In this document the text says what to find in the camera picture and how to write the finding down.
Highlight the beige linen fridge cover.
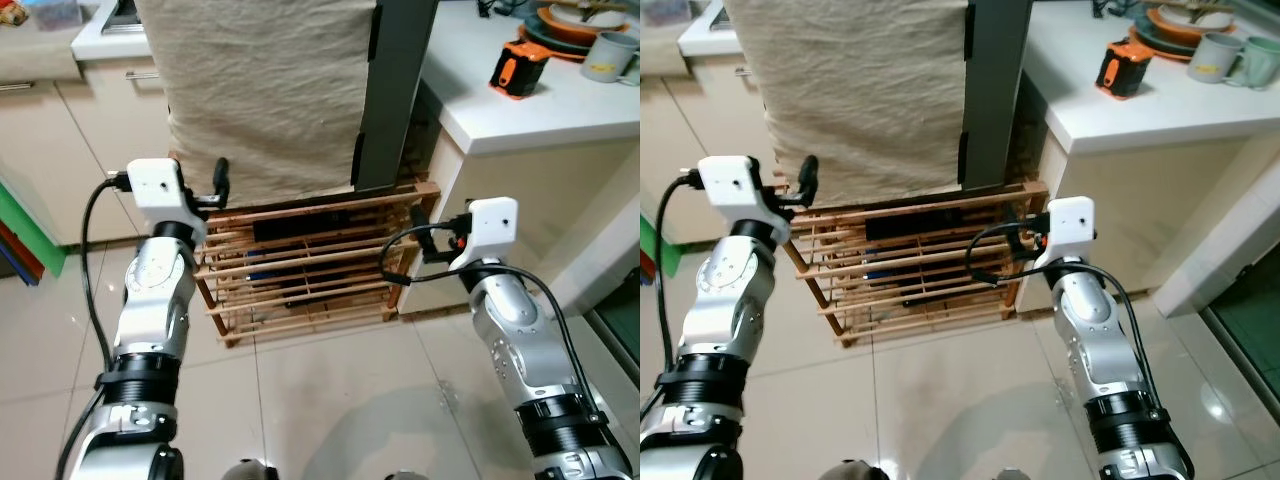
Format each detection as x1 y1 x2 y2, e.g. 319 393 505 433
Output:
134 0 380 208
722 0 970 209

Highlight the small grey fridge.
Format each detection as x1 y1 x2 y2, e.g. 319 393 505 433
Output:
957 0 1035 191
350 0 442 194

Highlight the wooden slat rack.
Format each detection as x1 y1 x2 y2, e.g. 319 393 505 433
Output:
778 150 1051 348
168 150 442 348

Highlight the white kitchen counter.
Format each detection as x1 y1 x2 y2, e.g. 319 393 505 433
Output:
398 0 641 319
1010 0 1280 319

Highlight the orange black tape measure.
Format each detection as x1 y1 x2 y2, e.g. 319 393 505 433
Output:
1095 40 1154 100
489 40 554 100

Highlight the beige countertop cloth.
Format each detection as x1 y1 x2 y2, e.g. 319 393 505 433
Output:
640 20 691 79
0 25 83 83

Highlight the teal plate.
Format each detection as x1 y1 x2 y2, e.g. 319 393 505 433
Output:
522 18 601 63
1130 18 1201 63

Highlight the grey mug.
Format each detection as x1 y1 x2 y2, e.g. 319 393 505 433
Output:
1186 32 1247 85
579 31 641 85

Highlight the white bowl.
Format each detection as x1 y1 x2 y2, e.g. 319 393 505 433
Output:
1160 0 1241 29
548 0 629 24

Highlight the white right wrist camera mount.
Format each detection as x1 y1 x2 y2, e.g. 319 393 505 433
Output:
1033 196 1098 273
449 197 520 273

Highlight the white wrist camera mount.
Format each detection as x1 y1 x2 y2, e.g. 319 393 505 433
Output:
449 197 520 273
697 155 780 241
1033 196 1098 273
126 157 210 242

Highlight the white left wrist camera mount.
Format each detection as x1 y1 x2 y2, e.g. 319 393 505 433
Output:
697 155 780 241
126 157 210 242

